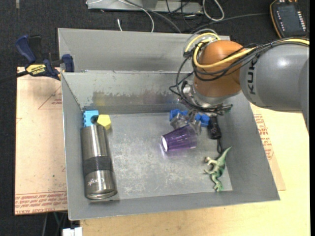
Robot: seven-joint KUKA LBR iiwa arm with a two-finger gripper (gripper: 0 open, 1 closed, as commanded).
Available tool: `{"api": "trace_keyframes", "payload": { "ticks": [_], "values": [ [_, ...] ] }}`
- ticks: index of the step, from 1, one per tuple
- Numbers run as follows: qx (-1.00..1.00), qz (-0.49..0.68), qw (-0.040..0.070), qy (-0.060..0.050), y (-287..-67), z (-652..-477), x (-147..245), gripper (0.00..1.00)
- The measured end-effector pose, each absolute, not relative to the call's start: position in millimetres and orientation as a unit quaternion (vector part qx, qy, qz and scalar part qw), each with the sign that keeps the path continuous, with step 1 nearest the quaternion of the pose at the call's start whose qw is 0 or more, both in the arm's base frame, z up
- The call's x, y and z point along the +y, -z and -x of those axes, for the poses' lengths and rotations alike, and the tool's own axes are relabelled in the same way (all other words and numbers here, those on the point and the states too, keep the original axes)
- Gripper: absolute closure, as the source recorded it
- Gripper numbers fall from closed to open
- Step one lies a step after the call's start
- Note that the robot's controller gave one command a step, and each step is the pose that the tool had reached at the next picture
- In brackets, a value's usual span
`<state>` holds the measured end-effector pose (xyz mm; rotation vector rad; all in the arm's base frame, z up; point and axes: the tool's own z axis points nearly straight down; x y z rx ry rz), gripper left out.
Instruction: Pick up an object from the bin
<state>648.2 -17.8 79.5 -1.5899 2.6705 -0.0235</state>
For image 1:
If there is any steel tumbler with black band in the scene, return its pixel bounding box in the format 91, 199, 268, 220
80, 124, 118, 201

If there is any purple plastic cup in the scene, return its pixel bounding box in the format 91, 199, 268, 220
160, 125, 199, 153

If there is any green toy dinosaur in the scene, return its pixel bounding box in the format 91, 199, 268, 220
203, 146, 233, 193

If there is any blue plastic toy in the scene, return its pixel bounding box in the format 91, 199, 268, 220
169, 108, 210, 128

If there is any yellow faceted block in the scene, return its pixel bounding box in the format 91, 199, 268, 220
96, 114, 112, 131

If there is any blue toy brick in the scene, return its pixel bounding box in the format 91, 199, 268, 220
82, 110, 100, 128

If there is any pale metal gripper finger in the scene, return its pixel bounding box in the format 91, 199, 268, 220
189, 117, 203, 136
170, 114, 189, 131

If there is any grey metal bin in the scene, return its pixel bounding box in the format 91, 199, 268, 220
58, 28, 281, 221

